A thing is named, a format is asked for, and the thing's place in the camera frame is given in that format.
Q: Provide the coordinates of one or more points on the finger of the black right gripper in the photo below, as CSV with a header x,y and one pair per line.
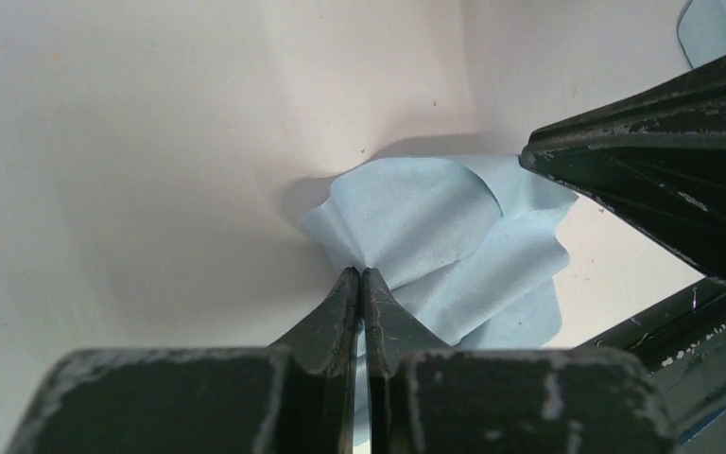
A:
x,y
656,160

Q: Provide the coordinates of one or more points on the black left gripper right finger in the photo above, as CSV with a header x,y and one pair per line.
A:
x,y
426,397

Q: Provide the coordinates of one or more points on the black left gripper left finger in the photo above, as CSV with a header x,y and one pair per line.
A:
x,y
293,396

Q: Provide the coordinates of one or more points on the light blue cloth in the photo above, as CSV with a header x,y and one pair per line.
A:
x,y
466,244
701,31

